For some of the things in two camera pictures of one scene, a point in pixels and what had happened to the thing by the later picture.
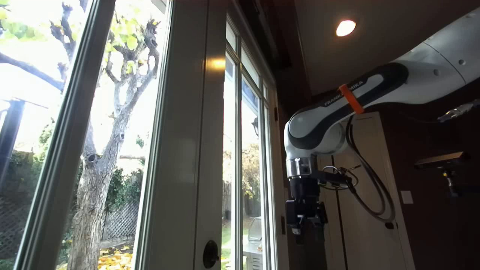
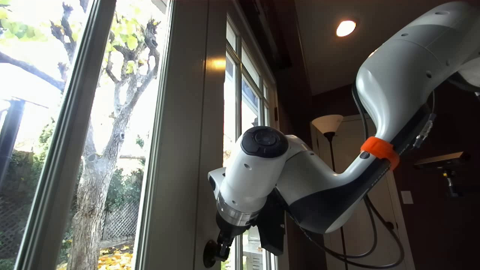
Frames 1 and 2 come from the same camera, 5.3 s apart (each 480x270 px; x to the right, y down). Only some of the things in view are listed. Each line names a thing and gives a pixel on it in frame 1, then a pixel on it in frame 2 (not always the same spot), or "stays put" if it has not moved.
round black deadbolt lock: [211, 253] stays put
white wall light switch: [407, 196] stays put
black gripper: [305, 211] → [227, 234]
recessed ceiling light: [346, 27] stays put
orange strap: [352, 99] → [382, 148]
